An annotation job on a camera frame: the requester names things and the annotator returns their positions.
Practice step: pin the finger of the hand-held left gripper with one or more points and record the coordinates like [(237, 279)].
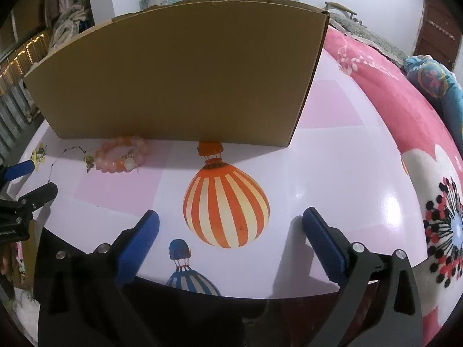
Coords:
[(21, 169), (39, 192)]

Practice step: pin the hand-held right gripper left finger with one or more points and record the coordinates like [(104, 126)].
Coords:
[(139, 246)]

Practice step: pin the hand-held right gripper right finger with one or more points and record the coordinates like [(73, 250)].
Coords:
[(325, 246)]

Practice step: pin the brown cardboard box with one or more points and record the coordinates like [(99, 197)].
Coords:
[(181, 79)]

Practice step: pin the metal railing with lights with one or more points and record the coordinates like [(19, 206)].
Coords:
[(18, 79)]

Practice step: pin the pink floral blanket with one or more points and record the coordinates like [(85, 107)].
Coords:
[(398, 115)]

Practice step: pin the pile of light clothes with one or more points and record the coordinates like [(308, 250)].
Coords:
[(70, 25)]

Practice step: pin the blue patterned quilt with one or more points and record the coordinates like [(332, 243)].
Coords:
[(434, 79)]

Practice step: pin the green patterned pillow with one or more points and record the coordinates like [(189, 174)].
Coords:
[(376, 43)]

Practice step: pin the wooden chair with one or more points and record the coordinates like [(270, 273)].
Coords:
[(340, 6)]

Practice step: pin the dark red door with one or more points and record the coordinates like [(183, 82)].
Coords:
[(439, 29)]

